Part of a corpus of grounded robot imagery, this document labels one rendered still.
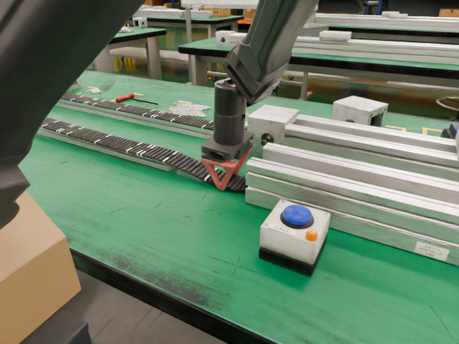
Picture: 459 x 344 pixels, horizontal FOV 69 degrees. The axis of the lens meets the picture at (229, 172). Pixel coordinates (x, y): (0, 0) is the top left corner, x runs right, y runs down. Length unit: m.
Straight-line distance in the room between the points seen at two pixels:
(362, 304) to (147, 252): 0.31
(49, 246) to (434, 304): 0.47
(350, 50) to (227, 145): 1.63
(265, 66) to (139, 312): 0.92
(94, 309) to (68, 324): 0.77
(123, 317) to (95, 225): 0.63
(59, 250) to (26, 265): 0.04
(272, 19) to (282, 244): 0.28
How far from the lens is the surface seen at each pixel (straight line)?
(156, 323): 1.15
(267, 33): 0.42
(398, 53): 2.15
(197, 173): 0.68
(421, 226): 0.55
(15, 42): 0.19
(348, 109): 0.89
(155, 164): 0.75
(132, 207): 0.63
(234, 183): 0.66
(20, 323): 0.46
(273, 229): 0.47
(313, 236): 0.45
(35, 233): 0.44
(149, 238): 0.55
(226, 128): 0.59
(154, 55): 3.57
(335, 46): 2.16
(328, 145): 0.73
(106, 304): 1.25
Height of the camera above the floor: 1.13
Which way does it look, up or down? 29 degrees down
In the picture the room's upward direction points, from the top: straight up
